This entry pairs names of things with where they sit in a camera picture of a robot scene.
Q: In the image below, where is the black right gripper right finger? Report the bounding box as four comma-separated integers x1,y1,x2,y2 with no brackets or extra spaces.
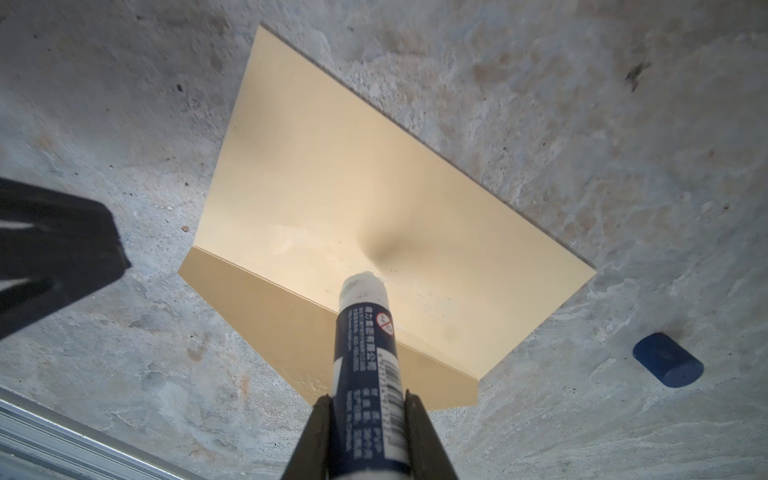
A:
404,390,458,480

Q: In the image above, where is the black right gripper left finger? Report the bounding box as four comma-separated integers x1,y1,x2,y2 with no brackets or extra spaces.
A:
281,395,332,480

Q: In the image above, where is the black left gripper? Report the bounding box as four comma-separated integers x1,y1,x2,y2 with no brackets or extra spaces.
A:
1,178,131,339

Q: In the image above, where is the white glue stick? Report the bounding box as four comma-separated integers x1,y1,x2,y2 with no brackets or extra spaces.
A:
328,272,411,479

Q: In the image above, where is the tan kraft envelope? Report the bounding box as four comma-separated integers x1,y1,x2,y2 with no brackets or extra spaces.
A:
179,26,594,410

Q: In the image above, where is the dark blue glue cap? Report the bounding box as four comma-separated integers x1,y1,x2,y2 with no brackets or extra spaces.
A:
632,332,705,388

